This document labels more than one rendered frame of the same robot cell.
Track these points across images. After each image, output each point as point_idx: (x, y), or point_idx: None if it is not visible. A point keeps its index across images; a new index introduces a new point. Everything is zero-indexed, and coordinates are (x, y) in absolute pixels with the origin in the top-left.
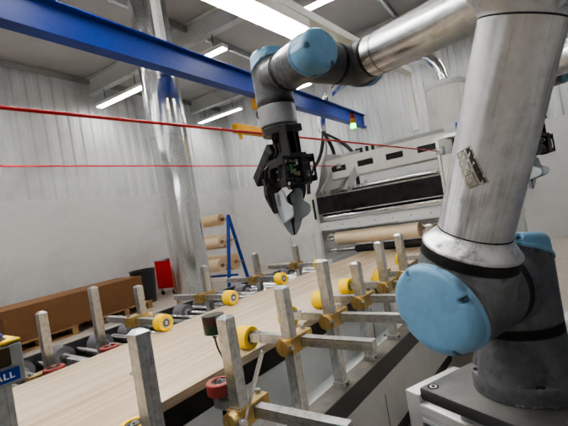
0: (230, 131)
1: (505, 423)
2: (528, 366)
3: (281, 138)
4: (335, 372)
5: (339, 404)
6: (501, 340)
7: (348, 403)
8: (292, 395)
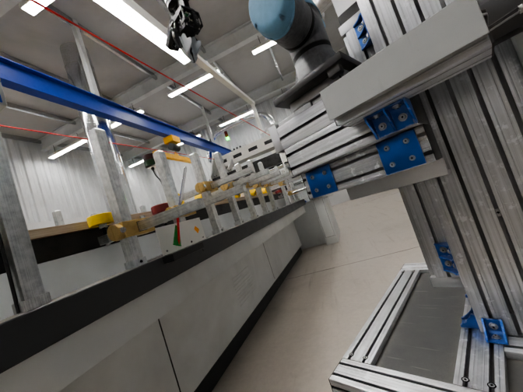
0: (149, 67)
1: (312, 71)
2: (318, 55)
3: (178, 1)
4: (235, 215)
5: (239, 228)
6: (305, 52)
7: (245, 230)
8: (209, 217)
